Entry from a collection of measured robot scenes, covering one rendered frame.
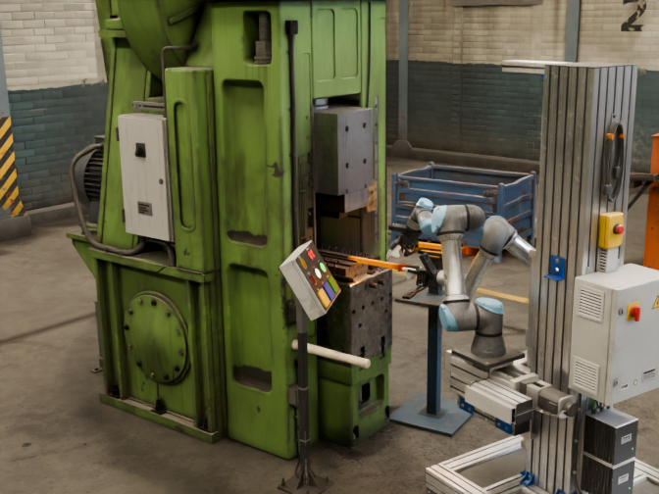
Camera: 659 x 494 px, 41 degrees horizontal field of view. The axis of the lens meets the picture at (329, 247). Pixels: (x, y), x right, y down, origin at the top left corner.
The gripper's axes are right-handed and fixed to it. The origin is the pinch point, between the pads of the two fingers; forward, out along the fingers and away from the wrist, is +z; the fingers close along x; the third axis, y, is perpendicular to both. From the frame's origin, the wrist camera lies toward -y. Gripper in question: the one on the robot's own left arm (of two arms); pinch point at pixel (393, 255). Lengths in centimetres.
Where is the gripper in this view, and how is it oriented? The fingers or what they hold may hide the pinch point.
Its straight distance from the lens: 446.6
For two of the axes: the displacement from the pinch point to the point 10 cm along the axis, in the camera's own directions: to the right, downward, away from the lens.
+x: 6.0, -2.2, 7.7
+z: -3.8, 7.7, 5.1
